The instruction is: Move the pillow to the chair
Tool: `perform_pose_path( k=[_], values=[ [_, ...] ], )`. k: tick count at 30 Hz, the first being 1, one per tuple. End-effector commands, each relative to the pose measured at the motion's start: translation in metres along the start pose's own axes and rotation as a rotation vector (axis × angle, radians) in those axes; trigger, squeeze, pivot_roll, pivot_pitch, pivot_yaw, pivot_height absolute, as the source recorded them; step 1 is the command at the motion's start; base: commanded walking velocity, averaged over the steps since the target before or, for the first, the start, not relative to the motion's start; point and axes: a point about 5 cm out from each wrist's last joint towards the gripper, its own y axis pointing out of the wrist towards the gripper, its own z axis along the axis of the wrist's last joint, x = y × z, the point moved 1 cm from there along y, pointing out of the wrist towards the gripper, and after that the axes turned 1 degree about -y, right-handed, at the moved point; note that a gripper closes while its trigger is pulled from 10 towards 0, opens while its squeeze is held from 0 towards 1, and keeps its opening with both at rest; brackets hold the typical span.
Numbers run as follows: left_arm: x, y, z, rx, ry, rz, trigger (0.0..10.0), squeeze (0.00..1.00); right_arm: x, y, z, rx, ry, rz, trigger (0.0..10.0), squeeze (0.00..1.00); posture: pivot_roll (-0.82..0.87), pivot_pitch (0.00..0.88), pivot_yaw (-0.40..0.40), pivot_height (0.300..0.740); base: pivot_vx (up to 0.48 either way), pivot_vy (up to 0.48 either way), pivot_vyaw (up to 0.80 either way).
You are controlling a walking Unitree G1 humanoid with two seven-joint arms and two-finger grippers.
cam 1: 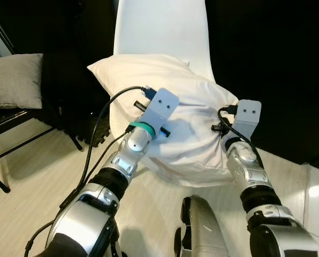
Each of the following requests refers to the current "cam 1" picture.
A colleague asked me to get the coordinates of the white pillow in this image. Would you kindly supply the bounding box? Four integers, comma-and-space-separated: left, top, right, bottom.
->
87, 54, 256, 188

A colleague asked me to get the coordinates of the white plastic chair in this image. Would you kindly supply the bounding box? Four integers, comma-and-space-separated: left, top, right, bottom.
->
112, 0, 216, 81

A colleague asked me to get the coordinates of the grey pillow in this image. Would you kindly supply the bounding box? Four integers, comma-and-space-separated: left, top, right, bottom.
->
0, 54, 44, 111

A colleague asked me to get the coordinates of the black folding chair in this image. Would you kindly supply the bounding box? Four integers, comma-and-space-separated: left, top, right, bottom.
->
0, 8, 85, 193

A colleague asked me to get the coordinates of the black foam floor mat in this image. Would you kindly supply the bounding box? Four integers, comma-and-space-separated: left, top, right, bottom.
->
77, 115, 115, 148

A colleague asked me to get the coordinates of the grey right robot leg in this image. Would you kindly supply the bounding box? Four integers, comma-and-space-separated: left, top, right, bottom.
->
173, 195, 230, 257

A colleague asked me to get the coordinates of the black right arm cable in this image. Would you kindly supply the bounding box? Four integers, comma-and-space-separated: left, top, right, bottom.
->
217, 105, 264, 169

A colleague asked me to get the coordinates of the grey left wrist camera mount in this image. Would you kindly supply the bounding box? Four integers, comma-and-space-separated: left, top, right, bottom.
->
143, 88, 180, 134

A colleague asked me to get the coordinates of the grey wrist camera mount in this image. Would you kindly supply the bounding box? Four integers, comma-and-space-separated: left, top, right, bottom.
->
233, 99, 262, 140
143, 88, 180, 134

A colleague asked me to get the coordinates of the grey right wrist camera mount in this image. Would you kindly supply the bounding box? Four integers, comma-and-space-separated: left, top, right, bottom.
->
233, 99, 262, 140

